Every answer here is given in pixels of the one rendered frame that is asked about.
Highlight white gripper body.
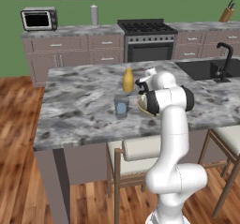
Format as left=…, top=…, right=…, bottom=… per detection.
left=138, top=67, right=158, bottom=83

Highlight pale yellow ice bowl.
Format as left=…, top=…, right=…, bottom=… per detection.
left=136, top=94, right=163, bottom=118

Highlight clear glass cup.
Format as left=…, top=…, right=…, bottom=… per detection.
left=113, top=94, right=130, bottom=121

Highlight yellow bottle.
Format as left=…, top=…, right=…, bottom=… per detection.
left=122, top=67, right=135, bottom=94

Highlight black and steel range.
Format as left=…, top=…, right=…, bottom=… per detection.
left=116, top=18, right=179, bottom=64

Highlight black sink basin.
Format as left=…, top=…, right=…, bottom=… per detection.
left=174, top=56, right=240, bottom=82

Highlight taupe base cupboards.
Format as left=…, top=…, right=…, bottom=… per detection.
left=22, top=33, right=126, bottom=88
left=172, top=29, right=240, bottom=61

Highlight wooden stool with white cushion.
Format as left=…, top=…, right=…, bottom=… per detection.
left=198, top=124, right=240, bottom=219
left=105, top=135, right=165, bottom=224

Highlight black tap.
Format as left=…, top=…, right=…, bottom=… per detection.
left=213, top=41, right=234, bottom=84

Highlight white paper towel roll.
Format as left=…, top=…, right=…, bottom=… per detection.
left=89, top=4, right=99, bottom=27

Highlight wooden knife block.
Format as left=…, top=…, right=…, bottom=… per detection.
left=218, top=0, right=235, bottom=23

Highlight grey kitchen island base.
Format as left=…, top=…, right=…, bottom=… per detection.
left=33, top=128, right=219, bottom=224

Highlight silver toaster oven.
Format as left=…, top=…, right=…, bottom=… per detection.
left=20, top=6, right=59, bottom=33

